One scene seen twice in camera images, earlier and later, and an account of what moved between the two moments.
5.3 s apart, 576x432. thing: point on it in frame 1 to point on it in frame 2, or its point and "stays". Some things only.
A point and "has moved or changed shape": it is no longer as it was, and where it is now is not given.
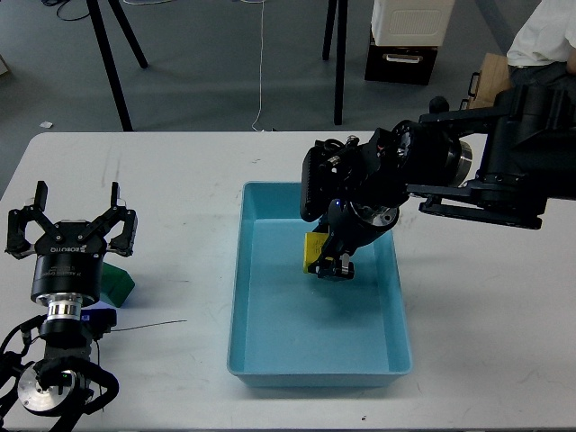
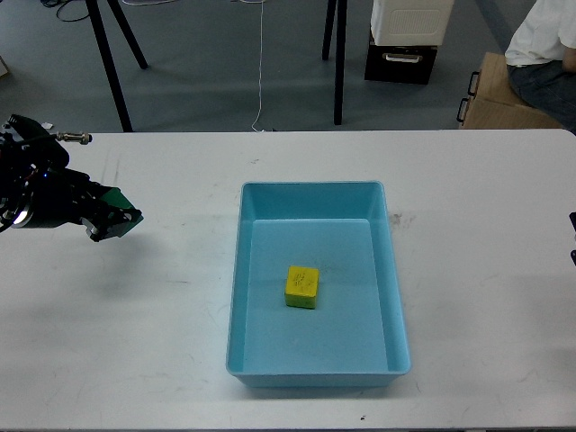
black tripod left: x=125 y=27 stays
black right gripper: x=355 y=187 to x=572 y=220
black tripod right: x=341 y=43 stays
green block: x=116 y=284 has moved or changed shape
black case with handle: x=406 y=65 stays
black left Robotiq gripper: x=68 y=254 to x=64 y=196
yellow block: x=313 y=244 to x=301 y=286
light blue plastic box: x=291 y=328 stays
